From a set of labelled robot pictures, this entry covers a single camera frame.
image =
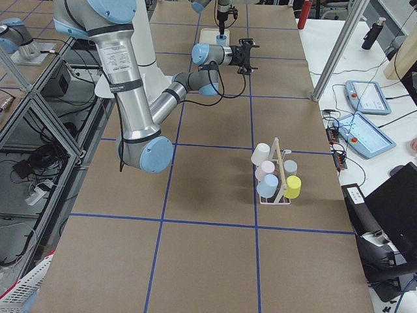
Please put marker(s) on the yellow plastic cup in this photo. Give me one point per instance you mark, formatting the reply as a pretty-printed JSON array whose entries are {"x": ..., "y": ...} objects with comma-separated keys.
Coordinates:
[{"x": 293, "y": 187}]

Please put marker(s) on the orange black connector hub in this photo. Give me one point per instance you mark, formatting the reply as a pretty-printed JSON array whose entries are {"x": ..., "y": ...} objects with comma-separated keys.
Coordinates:
[{"x": 332, "y": 135}]

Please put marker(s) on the white wire cup rack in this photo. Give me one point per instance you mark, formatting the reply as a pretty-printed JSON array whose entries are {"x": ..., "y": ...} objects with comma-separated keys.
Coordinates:
[{"x": 277, "y": 157}]

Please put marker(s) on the red bottle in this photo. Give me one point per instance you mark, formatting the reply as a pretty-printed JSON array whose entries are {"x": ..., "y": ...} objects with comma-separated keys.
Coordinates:
[{"x": 306, "y": 7}]

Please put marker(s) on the black laptop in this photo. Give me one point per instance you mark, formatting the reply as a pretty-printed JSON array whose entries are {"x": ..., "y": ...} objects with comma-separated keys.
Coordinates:
[{"x": 393, "y": 205}]

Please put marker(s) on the right teach pendant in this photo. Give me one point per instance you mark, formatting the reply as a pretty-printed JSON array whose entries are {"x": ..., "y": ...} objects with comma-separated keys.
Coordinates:
[{"x": 367, "y": 139}]

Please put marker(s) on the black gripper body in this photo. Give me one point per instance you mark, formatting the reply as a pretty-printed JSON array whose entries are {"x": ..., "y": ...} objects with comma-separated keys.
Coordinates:
[
  {"x": 235, "y": 55},
  {"x": 221, "y": 15}
]

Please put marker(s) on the pink plastic cup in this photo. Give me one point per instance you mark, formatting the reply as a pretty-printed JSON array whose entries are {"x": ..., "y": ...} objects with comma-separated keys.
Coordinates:
[{"x": 265, "y": 168}]

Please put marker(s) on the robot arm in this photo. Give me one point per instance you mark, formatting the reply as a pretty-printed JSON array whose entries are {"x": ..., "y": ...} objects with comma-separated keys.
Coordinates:
[
  {"x": 109, "y": 24},
  {"x": 200, "y": 5}
]

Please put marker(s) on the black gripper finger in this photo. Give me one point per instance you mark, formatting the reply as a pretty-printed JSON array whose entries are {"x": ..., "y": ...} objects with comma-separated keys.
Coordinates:
[{"x": 221, "y": 27}]

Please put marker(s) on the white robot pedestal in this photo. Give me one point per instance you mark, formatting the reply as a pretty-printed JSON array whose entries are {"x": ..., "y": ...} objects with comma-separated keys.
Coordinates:
[{"x": 155, "y": 82}]

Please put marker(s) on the cream plastic tray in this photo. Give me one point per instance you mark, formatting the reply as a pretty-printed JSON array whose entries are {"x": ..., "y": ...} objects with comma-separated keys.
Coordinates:
[{"x": 208, "y": 35}]

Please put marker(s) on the white perforated basket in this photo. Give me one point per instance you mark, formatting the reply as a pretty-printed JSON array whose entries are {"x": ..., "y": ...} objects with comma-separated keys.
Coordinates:
[{"x": 21, "y": 296}]

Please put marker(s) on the left teach pendant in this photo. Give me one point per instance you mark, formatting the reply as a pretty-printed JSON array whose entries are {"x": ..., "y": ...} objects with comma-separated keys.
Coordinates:
[{"x": 367, "y": 97}]

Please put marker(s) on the black box with label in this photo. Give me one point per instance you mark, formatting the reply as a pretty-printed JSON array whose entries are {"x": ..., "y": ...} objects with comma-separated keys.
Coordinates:
[{"x": 362, "y": 221}]

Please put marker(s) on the light green plastic cup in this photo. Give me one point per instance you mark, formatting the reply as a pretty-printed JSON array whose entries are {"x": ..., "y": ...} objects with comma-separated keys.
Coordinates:
[{"x": 260, "y": 154}]

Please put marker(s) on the grey plastic cup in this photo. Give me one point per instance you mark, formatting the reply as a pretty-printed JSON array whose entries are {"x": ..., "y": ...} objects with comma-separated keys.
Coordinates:
[{"x": 290, "y": 167}]

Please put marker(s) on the aluminium frame post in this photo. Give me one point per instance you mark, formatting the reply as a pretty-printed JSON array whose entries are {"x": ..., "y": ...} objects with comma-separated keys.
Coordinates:
[{"x": 345, "y": 34}]

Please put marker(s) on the teach pendant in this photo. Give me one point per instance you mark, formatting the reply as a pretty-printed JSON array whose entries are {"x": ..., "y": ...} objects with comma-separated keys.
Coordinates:
[
  {"x": 367, "y": 97},
  {"x": 367, "y": 139}
]

